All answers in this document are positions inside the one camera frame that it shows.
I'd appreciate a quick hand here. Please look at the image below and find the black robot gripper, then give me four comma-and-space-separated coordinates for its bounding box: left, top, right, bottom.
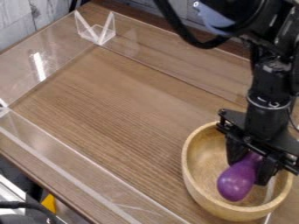
216, 95, 299, 186

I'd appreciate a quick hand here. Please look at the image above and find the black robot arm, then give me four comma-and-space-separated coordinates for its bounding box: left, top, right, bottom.
153, 0, 299, 186

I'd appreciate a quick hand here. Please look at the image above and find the clear acrylic corner bracket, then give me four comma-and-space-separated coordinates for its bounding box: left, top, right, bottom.
73, 11, 116, 46

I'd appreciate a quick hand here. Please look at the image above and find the black cable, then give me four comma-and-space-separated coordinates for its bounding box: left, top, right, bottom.
0, 200, 60, 224

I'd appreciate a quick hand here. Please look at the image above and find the yellow black device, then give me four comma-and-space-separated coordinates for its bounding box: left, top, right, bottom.
23, 192, 80, 224

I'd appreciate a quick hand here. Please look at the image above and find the brown wooden bowl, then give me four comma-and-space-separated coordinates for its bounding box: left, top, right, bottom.
181, 122, 293, 221

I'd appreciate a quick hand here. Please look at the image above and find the clear acrylic tray wall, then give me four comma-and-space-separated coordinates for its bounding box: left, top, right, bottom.
0, 99, 188, 224

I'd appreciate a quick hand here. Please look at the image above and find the purple toy eggplant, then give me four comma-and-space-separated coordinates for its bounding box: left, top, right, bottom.
217, 152, 261, 202

